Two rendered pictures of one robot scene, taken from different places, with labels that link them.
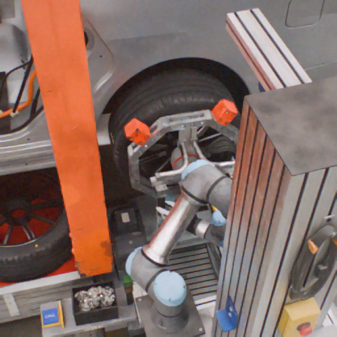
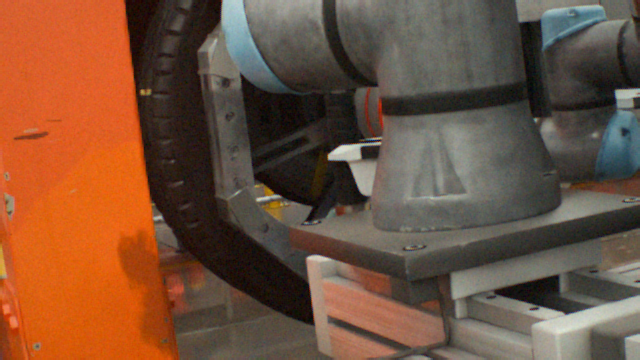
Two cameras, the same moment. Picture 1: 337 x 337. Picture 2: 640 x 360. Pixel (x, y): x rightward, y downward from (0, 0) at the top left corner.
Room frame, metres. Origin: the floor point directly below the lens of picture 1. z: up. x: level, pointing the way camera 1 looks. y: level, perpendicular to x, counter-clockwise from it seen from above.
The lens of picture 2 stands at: (0.02, 0.17, 0.98)
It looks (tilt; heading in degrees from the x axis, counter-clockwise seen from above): 7 degrees down; 356
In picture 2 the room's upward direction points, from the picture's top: 7 degrees counter-clockwise
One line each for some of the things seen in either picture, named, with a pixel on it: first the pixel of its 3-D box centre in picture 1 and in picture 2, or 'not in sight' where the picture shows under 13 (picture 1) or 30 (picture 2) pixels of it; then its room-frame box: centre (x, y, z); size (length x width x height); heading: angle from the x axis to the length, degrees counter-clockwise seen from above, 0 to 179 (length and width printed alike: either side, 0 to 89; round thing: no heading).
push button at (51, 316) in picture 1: (50, 316); not in sight; (1.22, 0.54, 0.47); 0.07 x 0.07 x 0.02; 14
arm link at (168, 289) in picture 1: (168, 291); (435, 3); (1.06, 0.00, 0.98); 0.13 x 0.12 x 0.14; 43
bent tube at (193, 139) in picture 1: (214, 147); not in sight; (1.76, -0.20, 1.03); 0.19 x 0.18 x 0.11; 14
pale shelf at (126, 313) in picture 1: (88, 312); not in sight; (1.26, 0.37, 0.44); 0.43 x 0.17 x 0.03; 104
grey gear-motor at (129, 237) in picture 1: (127, 237); not in sight; (1.80, 0.23, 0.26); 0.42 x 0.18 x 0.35; 14
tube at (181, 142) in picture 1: (170, 154); not in sight; (1.72, -0.01, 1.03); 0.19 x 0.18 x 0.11; 14
